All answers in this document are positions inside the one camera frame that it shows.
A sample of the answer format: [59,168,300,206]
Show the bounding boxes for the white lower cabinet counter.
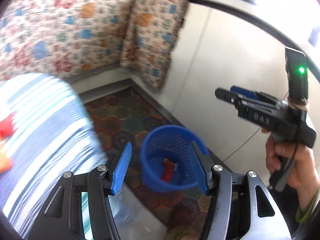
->
[154,0,319,185]

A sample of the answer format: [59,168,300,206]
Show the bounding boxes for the patterned fu character cloth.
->
[1,0,189,90]

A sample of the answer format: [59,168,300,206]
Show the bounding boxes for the blue plastic trash basket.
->
[140,125,210,193]

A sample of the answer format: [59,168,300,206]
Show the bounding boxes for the orange snack bag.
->
[1,112,15,173]

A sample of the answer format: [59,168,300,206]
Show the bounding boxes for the red wrapper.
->
[161,158,177,182]

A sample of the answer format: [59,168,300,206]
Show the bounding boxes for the person's right hand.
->
[261,127,320,212]

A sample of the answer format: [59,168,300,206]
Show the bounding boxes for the hexagon pattern floor mat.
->
[85,88,210,239]

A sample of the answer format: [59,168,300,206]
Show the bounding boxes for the round table striped cloth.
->
[1,73,119,239]

